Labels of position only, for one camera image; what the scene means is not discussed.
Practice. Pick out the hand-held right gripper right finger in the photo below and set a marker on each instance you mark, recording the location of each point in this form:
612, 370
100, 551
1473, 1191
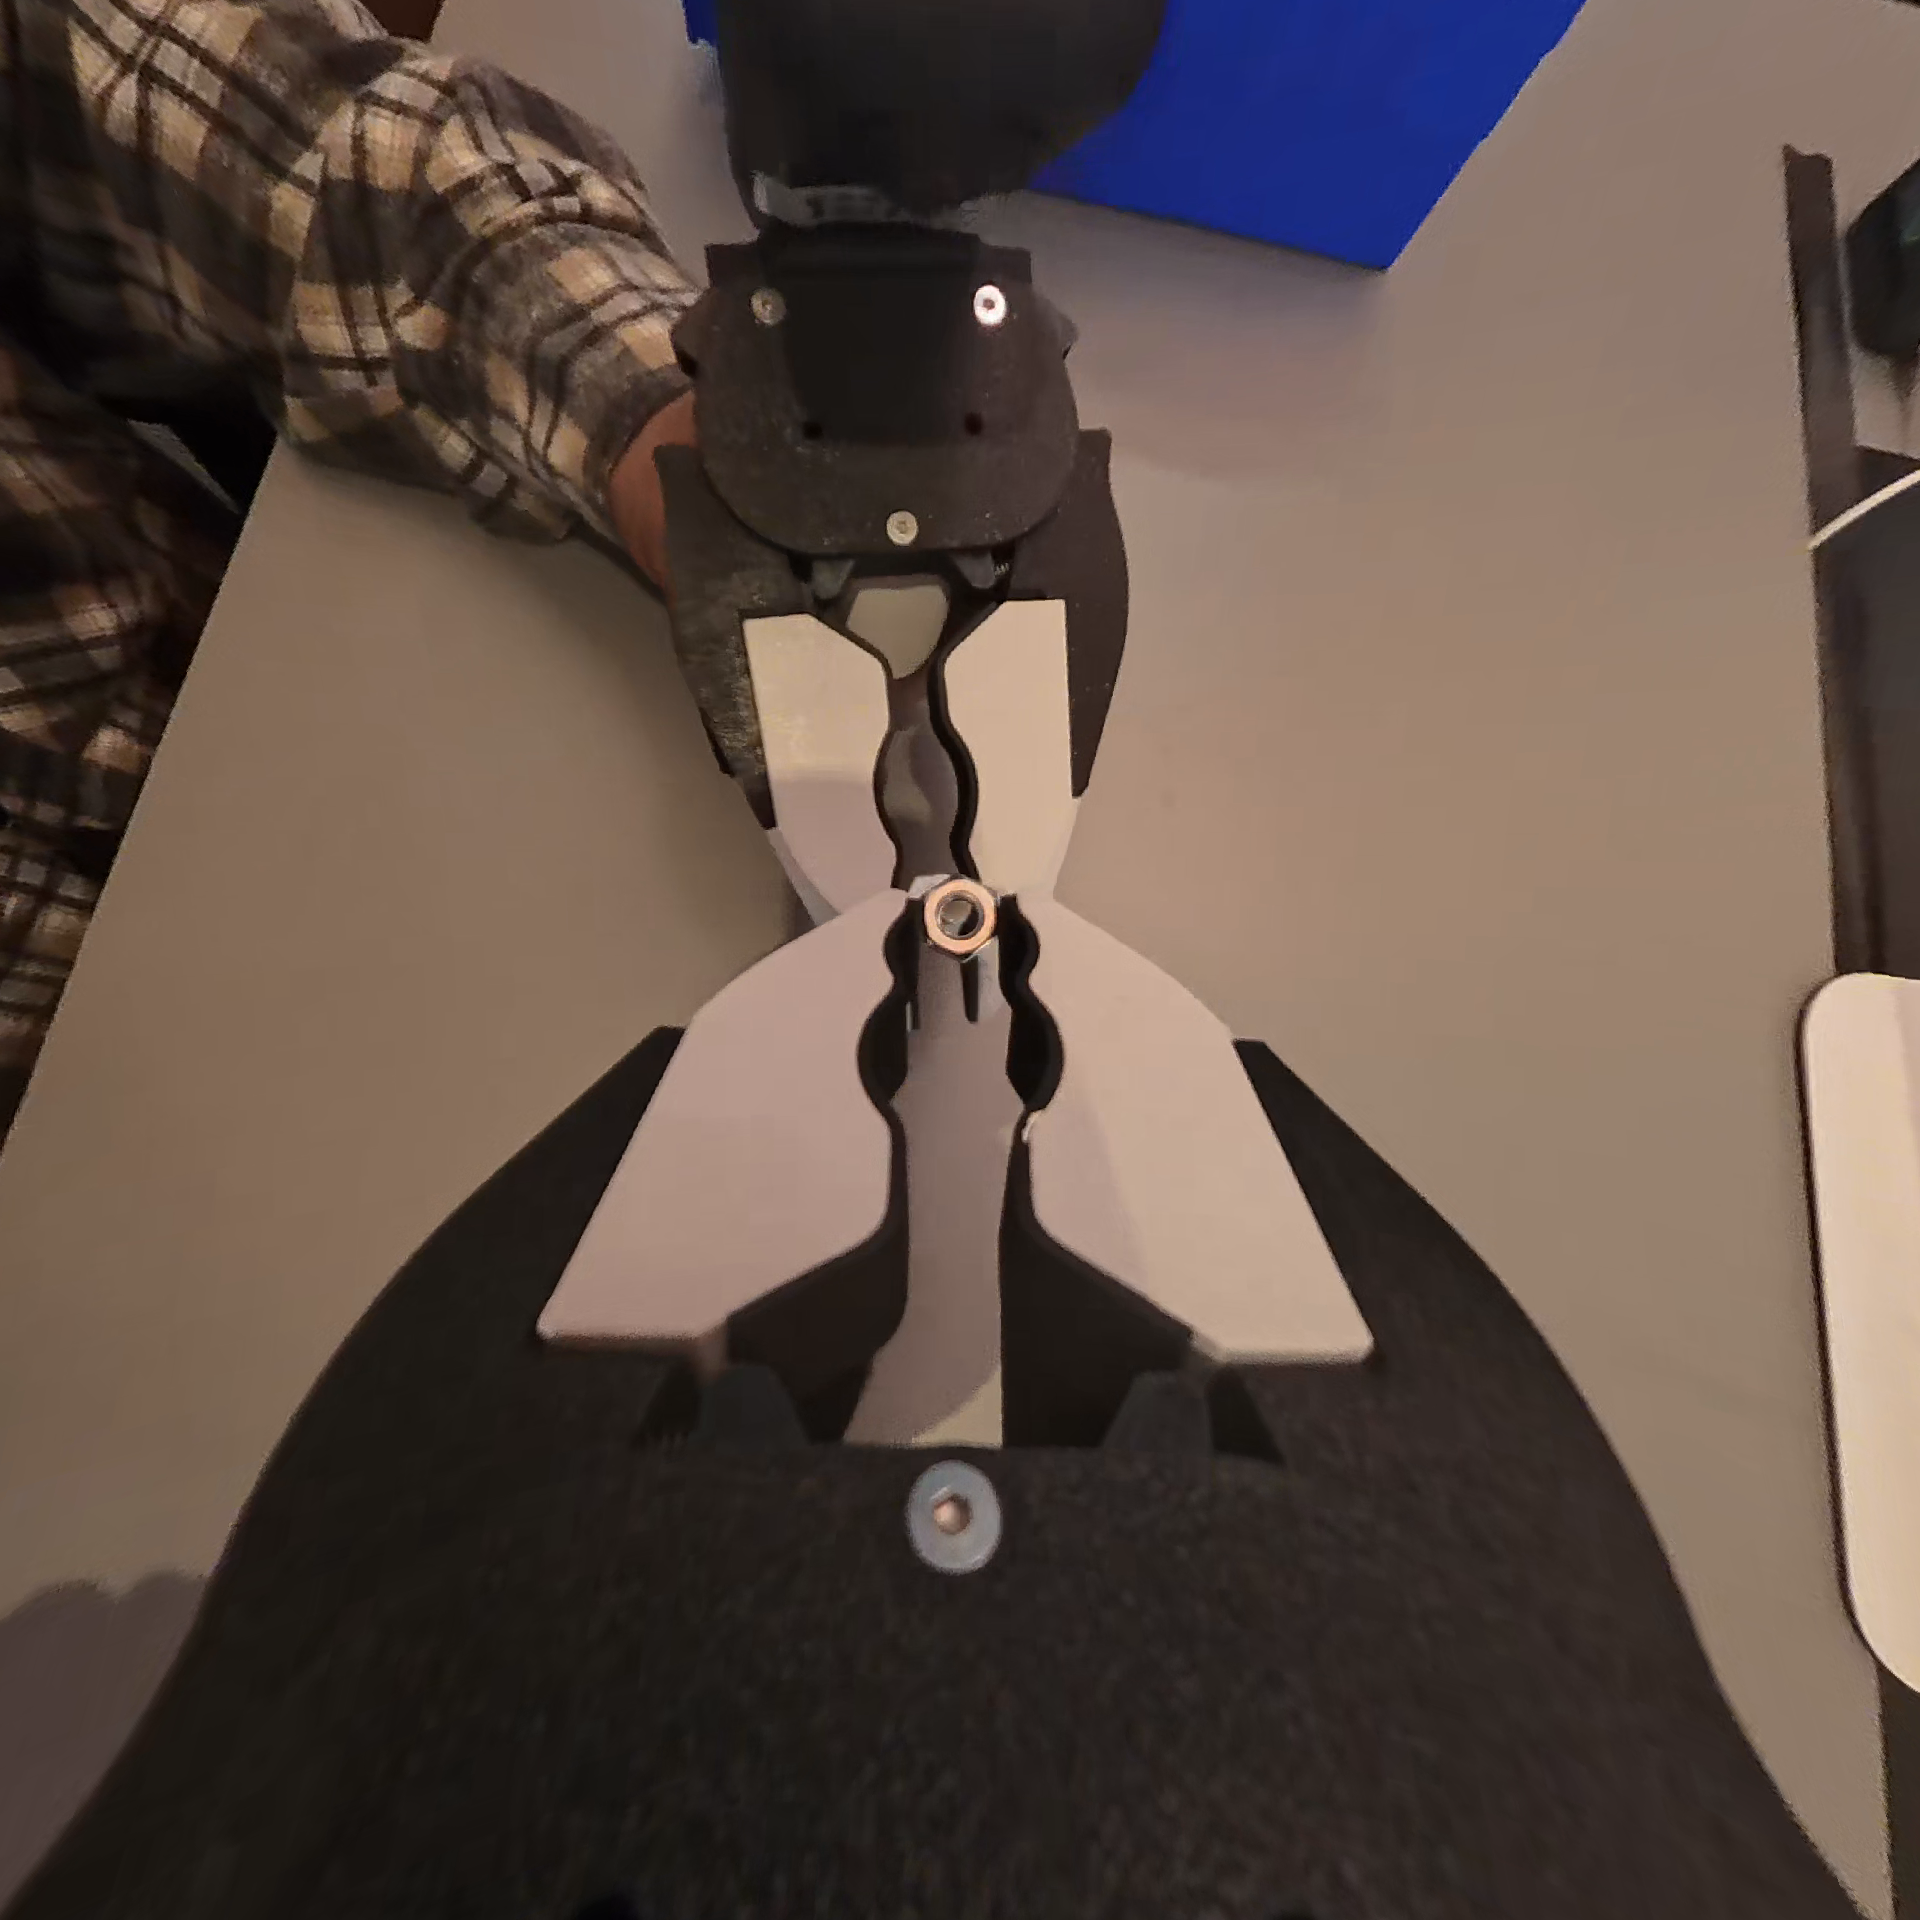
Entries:
1184, 1170

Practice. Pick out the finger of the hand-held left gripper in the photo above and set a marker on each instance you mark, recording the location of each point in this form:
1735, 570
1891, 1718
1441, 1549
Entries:
1027, 720
820, 750

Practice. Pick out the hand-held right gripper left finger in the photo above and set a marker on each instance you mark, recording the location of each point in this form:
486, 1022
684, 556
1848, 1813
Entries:
751, 1142

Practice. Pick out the silver hex nut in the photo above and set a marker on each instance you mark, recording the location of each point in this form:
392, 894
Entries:
932, 918

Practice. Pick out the person's left forearm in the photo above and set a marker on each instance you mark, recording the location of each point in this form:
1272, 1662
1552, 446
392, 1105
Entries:
376, 225

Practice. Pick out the person's left hand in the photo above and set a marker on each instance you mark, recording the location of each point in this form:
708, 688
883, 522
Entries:
639, 495

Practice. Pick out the blue plastic bin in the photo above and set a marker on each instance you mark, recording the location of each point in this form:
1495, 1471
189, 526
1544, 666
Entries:
1276, 119

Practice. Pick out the white metal stand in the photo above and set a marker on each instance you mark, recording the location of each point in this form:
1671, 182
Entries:
1875, 1276

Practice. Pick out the person's plaid shirt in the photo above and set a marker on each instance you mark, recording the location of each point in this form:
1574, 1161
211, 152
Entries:
77, 600

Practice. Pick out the black device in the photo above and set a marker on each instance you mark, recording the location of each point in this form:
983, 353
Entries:
1887, 255

